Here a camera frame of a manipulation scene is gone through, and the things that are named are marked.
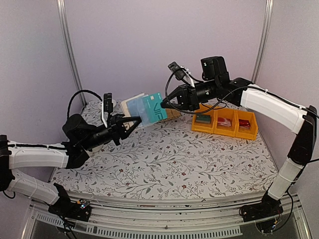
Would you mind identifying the woven bamboo tray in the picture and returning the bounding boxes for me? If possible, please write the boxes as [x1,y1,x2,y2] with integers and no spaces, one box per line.
[165,109,181,120]

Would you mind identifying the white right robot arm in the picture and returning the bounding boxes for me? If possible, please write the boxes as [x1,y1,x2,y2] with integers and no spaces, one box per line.
[160,56,319,201]

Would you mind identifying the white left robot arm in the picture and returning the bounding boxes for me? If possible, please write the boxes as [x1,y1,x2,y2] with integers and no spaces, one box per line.
[0,114,142,205]

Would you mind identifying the aluminium frame post left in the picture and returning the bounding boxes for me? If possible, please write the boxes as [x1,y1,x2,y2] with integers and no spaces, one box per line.
[56,0,83,91]

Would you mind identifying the aluminium frame post right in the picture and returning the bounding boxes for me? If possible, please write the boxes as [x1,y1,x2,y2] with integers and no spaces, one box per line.
[252,0,274,83]

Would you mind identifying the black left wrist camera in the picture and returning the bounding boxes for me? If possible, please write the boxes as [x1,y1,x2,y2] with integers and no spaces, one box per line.
[101,93,113,128]

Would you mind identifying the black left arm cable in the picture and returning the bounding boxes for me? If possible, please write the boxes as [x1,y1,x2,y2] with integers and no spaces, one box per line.
[66,89,104,120]

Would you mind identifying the green item in bin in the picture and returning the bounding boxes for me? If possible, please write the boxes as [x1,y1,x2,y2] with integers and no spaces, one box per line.
[195,115,211,124]

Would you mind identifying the aluminium front rail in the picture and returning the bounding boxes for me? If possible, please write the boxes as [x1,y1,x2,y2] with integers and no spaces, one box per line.
[21,191,312,239]

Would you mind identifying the yellow bin right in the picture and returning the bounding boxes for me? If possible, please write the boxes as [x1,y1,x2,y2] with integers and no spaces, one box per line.
[235,110,258,140]

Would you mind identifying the cream ceramic mug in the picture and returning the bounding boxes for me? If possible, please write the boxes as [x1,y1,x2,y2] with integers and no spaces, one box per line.
[88,145,103,153]

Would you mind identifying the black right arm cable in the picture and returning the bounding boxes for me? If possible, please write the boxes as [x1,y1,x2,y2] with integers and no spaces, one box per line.
[164,72,319,165]

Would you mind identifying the yellow bin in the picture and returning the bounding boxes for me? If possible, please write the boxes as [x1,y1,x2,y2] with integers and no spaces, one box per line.
[214,108,238,137]
[191,110,214,133]
[235,110,258,140]

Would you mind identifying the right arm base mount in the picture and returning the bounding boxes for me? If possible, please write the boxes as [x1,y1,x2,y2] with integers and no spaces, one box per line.
[239,192,284,222]

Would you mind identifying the pink red item in bin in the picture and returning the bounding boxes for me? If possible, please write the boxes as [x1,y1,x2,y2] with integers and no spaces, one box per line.
[217,117,232,127]

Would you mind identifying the floral patterned table mat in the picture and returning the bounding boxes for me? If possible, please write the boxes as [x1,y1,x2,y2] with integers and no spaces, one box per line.
[51,115,277,200]

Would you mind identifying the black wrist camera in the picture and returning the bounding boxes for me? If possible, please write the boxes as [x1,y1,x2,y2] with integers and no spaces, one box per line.
[101,93,113,128]
[167,61,195,88]

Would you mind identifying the red cards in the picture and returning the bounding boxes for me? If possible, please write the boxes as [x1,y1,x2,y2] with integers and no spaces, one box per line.
[239,119,251,129]

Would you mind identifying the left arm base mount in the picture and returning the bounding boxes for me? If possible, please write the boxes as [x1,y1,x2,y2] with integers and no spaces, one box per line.
[48,183,92,222]

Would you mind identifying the teal green credit card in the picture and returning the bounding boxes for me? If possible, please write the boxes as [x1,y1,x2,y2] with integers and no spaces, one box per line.
[142,93,167,124]

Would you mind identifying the aluminium frame post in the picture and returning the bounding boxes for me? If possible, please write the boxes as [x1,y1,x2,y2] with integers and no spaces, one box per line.
[252,0,274,83]
[56,0,83,91]

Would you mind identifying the yellow bin middle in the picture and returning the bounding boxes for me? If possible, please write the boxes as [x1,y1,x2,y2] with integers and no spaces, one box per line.
[214,108,238,137]

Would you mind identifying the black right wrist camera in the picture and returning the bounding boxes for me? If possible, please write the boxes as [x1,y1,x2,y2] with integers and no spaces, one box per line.
[167,61,195,88]

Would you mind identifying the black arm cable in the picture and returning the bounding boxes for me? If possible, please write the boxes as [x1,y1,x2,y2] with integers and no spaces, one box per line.
[164,72,319,165]
[66,89,104,120]

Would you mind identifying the yellow bin left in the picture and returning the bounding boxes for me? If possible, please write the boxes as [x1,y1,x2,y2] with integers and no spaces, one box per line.
[191,110,214,133]

